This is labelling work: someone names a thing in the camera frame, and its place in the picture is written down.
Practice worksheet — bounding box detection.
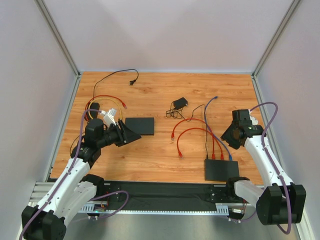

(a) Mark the black network switch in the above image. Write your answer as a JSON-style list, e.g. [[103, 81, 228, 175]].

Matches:
[[204, 159, 240, 182], [125, 117, 155, 136]]

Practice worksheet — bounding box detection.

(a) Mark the orange ethernet cable loop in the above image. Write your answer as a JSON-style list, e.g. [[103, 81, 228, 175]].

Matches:
[[169, 117, 226, 161], [176, 127, 217, 160]]

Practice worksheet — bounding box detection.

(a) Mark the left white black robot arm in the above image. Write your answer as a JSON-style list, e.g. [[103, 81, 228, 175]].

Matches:
[[19, 118, 141, 240]]

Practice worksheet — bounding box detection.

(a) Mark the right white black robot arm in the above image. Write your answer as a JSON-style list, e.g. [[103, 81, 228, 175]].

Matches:
[[221, 109, 307, 226]]

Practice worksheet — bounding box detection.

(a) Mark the black power adapter right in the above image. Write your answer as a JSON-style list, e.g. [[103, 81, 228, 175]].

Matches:
[[173, 97, 188, 110]]

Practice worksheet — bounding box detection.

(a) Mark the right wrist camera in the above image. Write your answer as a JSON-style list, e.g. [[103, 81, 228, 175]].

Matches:
[[249, 114, 259, 125]]

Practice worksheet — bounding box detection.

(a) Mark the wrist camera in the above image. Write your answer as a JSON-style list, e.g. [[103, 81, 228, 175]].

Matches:
[[249, 114, 259, 125], [100, 108, 117, 127]]

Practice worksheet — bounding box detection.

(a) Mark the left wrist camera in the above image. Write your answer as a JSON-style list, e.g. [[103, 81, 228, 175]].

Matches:
[[100, 108, 117, 127]]

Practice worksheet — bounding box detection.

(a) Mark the purple loose cable end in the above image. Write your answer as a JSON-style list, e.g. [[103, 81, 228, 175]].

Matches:
[[203, 96, 234, 161]]

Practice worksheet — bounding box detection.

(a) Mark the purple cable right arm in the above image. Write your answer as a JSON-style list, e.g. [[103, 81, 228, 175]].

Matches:
[[228, 101, 293, 235]]

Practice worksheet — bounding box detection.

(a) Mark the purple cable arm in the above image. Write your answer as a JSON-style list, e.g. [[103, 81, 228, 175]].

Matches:
[[228, 101, 293, 235], [18, 109, 130, 240]]

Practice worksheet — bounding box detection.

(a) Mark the right aluminium frame post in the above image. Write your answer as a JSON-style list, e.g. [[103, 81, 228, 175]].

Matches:
[[251, 0, 302, 77]]

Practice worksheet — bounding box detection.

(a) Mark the aluminium frame post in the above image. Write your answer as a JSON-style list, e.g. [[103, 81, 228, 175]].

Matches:
[[34, 0, 82, 76], [251, 0, 302, 77]]

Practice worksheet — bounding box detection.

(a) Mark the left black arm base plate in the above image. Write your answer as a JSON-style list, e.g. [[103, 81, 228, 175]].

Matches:
[[86, 184, 128, 203]]

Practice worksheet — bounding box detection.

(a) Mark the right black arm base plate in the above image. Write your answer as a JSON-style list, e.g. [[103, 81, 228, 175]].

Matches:
[[208, 185, 247, 204]]

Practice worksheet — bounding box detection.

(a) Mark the grey slotted cable duct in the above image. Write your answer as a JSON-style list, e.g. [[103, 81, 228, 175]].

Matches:
[[77, 202, 230, 215]]

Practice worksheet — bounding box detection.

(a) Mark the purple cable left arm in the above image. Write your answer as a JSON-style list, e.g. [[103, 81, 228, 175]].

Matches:
[[18, 109, 130, 240]]

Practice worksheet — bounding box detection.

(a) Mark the aluminium front rail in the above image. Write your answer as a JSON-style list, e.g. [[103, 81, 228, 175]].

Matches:
[[29, 181, 305, 207]]

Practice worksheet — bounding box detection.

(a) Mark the left aluminium frame post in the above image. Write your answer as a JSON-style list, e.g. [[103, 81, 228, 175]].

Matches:
[[34, 0, 82, 76]]

